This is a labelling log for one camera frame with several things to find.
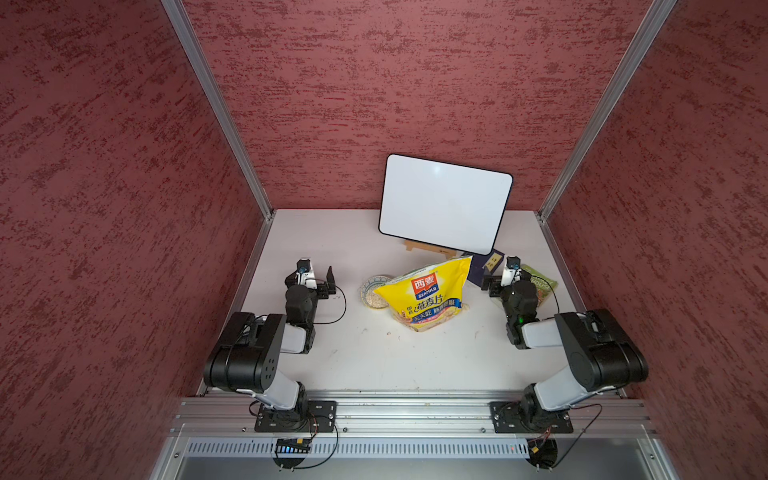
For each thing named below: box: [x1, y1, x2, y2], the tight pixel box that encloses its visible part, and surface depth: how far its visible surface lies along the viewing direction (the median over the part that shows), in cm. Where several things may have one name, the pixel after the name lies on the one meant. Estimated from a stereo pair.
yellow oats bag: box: [374, 256, 473, 332], surface depth 81 cm
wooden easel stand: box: [403, 240, 457, 259], surface depth 107 cm
